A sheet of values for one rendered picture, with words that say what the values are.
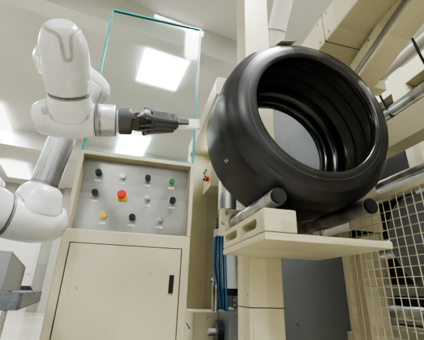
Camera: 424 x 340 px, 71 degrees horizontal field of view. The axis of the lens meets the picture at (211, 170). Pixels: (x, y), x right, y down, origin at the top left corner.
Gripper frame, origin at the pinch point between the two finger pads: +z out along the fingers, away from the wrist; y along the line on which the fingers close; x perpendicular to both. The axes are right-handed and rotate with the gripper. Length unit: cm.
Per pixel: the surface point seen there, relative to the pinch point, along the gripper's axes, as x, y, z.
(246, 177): 18.2, -3.6, 14.8
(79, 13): -222, 178, -63
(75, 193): 3, 61, -40
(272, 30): -101, 54, 73
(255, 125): 6.0, -11.8, 15.9
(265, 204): 27.0, -6.8, 17.9
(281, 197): 26.6, -11.4, 20.2
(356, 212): 30, -8, 45
